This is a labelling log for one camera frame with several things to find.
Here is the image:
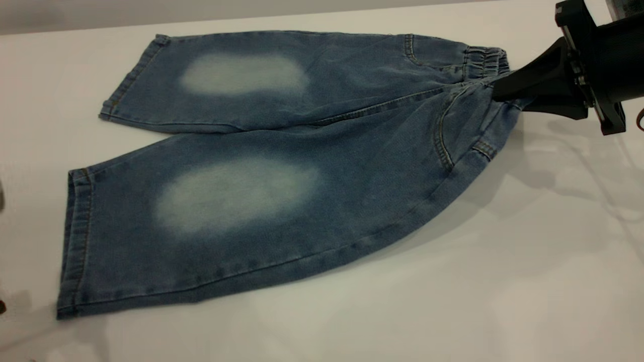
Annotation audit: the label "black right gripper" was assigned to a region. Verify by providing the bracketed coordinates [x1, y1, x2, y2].
[492, 0, 644, 135]

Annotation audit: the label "blue denim shorts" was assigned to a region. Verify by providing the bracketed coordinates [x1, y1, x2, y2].
[56, 30, 534, 320]

